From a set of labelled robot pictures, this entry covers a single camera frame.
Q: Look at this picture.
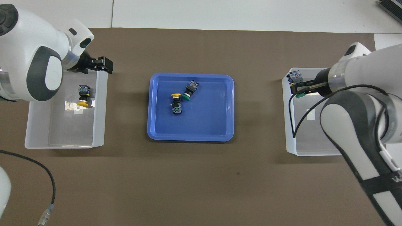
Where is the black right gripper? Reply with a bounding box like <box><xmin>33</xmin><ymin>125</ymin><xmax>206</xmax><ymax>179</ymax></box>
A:
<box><xmin>290</xmin><ymin>68</ymin><xmax>331</xmax><ymax>96</ymax></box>

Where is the yellow push button switch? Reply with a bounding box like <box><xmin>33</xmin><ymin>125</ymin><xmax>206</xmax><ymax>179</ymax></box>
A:
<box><xmin>171</xmin><ymin>93</ymin><xmax>183</xmax><ymax>115</ymax></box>
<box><xmin>77</xmin><ymin>85</ymin><xmax>91</xmax><ymax>108</ymax></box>

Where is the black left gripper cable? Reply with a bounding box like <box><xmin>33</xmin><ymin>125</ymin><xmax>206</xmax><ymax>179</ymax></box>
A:
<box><xmin>0</xmin><ymin>150</ymin><xmax>56</xmax><ymax>226</ymax></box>

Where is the translucent white plastic box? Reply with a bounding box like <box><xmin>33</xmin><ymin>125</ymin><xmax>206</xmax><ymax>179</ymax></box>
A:
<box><xmin>282</xmin><ymin>67</ymin><xmax>346</xmax><ymax>156</ymax></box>
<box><xmin>24</xmin><ymin>61</ymin><xmax>108</xmax><ymax>149</ymax></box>

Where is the black velcro cable strap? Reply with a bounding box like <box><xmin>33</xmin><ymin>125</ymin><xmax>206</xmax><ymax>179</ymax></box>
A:
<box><xmin>360</xmin><ymin>171</ymin><xmax>402</xmax><ymax>196</ymax></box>

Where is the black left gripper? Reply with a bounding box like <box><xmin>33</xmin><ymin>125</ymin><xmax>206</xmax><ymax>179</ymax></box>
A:
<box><xmin>75</xmin><ymin>51</ymin><xmax>113</xmax><ymax>75</ymax></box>

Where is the green push button switch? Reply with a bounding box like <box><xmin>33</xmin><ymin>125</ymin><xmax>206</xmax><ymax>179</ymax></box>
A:
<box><xmin>287</xmin><ymin>71</ymin><xmax>308</xmax><ymax>98</ymax></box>
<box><xmin>182</xmin><ymin>80</ymin><xmax>200</xmax><ymax>101</ymax></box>

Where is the blue plastic tray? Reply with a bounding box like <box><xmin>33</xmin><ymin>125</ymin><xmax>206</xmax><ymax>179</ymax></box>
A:
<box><xmin>147</xmin><ymin>73</ymin><xmax>235</xmax><ymax>142</ymax></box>

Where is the dark ridged device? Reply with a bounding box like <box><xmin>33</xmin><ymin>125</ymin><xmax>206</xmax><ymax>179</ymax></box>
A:
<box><xmin>378</xmin><ymin>0</ymin><xmax>402</xmax><ymax>21</ymax></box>

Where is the brown table mat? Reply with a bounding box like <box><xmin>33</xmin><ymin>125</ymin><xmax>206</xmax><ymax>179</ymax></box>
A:
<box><xmin>0</xmin><ymin>28</ymin><xmax>394</xmax><ymax>226</ymax></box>

